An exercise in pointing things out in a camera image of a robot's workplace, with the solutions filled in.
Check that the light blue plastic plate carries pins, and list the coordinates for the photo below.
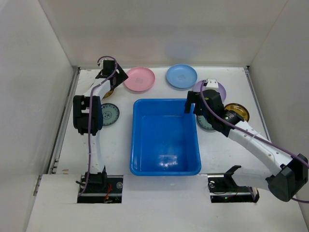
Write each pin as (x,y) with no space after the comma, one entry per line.
(181,76)

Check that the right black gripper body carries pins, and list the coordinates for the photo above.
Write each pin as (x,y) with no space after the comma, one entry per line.
(196,104)

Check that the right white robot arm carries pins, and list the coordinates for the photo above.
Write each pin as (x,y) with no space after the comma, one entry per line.
(287,173)

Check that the green floral plate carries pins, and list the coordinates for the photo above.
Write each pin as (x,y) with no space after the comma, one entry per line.
(204,124)
(110,113)

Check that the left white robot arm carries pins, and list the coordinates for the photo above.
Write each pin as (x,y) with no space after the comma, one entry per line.
(87,111)

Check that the yellow patterned plate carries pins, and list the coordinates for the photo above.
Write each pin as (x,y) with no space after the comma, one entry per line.
(109,93)
(239,109)

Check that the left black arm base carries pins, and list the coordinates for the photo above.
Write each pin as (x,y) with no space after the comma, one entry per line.
(100,188)

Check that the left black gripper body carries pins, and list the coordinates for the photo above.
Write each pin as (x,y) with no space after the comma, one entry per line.
(121,77)

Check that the purple plastic plate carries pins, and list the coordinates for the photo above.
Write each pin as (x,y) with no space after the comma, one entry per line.
(220,89)

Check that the right yellow patterned plate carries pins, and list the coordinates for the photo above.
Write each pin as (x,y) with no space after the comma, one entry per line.
(239,109)

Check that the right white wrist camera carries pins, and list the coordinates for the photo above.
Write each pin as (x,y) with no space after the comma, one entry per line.
(211,84)

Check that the right green floral plate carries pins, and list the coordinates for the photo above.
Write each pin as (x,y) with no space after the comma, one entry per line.
(204,124)

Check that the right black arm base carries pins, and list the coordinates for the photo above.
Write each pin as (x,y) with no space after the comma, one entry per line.
(223,189)

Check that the pink plastic plate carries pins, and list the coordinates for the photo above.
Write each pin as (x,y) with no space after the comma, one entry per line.
(140,79)

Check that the blue plastic bin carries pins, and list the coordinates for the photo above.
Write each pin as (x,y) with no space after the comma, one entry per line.
(164,139)

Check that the left yellow patterned plate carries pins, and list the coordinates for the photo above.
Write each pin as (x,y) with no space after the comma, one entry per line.
(109,93)

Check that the left green floral plate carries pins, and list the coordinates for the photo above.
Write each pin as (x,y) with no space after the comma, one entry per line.
(110,113)

